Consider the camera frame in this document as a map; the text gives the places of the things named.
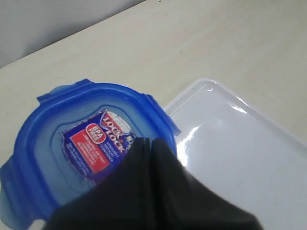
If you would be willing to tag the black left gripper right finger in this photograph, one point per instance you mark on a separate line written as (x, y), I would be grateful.
(183, 203)

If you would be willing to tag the white rectangular tray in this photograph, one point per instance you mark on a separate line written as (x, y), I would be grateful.
(241, 155)

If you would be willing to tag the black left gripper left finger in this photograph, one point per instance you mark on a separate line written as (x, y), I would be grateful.
(122, 201)

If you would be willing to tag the blue plastic lid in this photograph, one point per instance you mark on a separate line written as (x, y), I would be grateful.
(75, 138)

